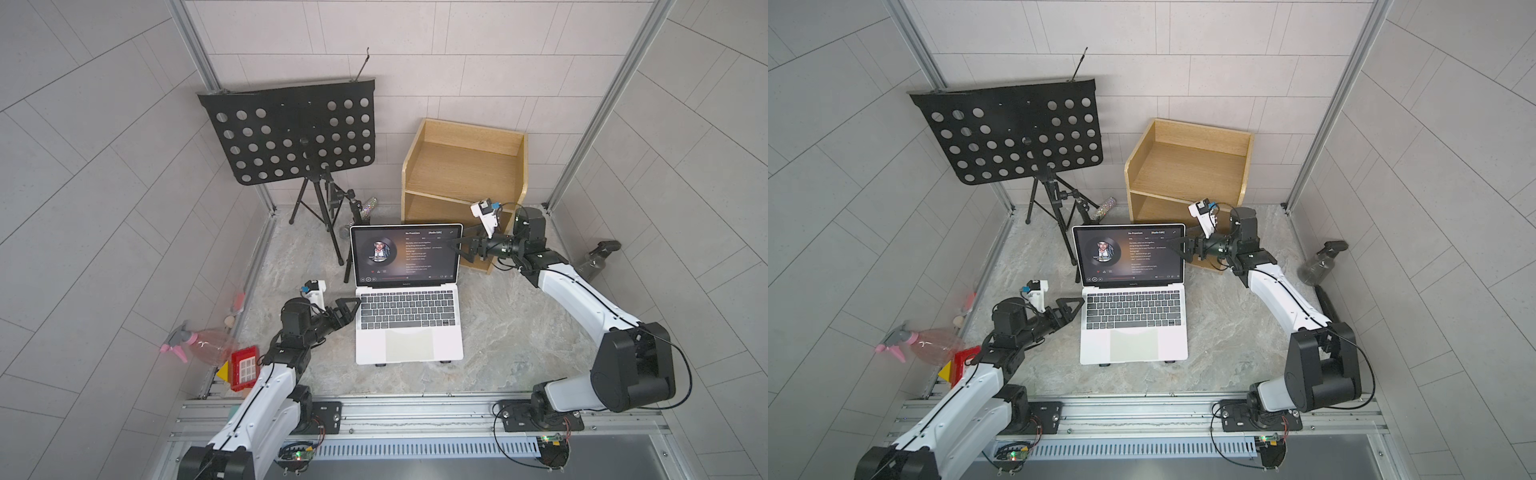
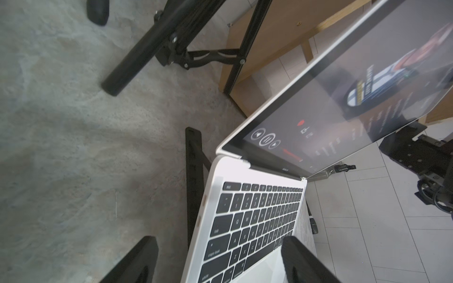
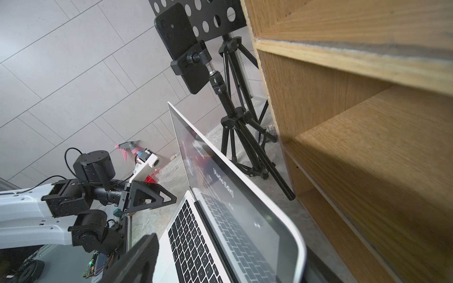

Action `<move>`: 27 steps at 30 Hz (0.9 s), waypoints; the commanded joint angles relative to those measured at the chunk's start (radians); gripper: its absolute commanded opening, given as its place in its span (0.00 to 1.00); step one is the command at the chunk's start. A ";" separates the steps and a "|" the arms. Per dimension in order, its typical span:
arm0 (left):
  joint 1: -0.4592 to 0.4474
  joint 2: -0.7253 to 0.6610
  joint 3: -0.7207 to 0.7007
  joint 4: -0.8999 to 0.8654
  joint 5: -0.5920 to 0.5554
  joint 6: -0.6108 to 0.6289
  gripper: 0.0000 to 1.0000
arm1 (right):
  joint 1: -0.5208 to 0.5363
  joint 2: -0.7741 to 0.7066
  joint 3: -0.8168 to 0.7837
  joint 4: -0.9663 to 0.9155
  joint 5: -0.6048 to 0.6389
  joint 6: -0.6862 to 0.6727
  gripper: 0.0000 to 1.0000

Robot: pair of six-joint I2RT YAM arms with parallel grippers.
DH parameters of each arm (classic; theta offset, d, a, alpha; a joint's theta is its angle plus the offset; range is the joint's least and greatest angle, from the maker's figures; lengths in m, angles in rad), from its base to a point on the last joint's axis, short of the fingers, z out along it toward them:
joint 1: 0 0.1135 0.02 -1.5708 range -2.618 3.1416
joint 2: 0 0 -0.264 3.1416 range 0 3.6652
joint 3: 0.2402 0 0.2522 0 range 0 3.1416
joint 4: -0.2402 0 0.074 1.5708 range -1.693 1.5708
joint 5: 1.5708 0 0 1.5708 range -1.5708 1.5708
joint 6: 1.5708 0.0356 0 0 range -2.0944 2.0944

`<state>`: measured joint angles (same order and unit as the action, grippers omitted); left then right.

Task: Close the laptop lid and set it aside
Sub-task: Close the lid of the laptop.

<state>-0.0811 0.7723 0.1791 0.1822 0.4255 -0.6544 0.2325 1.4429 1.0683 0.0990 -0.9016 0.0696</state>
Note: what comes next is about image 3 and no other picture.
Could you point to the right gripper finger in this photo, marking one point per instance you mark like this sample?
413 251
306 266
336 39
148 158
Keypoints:
137 265

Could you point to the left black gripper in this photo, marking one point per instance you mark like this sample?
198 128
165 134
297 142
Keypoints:
133 197

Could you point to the silver laptop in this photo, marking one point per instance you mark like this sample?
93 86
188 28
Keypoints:
225 229

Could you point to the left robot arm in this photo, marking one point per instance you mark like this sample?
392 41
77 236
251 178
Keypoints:
60 213

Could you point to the left green circuit board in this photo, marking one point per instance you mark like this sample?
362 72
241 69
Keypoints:
96 265

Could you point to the pink spray bottle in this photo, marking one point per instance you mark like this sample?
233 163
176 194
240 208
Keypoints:
131 146

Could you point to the black small phone tripod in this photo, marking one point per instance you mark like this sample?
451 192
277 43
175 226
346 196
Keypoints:
235 125

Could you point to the black smartphone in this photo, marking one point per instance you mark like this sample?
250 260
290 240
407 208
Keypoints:
189 56

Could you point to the black perforated music stand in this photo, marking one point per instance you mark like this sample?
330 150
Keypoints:
218 19

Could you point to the wooden two-tier shelf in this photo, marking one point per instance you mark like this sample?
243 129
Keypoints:
361 94

